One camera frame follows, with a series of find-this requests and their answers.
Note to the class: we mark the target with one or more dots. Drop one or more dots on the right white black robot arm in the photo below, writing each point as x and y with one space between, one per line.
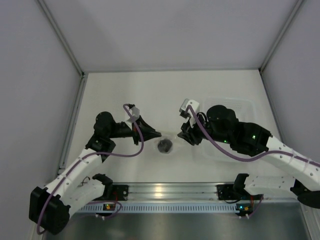
302 181

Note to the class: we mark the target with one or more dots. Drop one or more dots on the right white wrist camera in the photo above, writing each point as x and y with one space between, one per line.
186 110

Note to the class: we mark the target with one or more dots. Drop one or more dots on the slotted grey cable duct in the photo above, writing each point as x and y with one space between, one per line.
126 207

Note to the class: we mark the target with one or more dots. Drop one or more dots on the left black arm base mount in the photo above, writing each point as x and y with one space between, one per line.
119 192

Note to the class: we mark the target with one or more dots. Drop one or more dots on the left aluminium frame post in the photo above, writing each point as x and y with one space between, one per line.
82 79

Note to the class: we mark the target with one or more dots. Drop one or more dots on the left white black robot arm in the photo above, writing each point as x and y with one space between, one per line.
52 206

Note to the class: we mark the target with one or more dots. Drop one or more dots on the aluminium frame post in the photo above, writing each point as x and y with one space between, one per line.
284 28
82 79

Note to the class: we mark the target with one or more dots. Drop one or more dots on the black fake food piece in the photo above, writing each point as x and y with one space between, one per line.
165 146

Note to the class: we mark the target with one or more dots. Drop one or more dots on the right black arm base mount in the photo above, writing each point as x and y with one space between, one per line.
226 192

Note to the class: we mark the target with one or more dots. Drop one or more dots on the right aluminium frame post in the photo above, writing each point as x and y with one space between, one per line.
284 28

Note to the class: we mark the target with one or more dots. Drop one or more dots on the translucent white plastic bin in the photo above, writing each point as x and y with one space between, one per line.
231 124

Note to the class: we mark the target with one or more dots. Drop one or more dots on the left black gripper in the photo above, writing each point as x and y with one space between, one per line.
148 132

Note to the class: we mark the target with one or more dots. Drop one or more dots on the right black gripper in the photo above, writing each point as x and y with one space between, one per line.
191 136

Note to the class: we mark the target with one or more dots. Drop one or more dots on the clear zip top bag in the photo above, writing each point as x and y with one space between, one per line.
178 143

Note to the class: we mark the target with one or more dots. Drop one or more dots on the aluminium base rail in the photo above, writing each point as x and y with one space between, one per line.
178 192

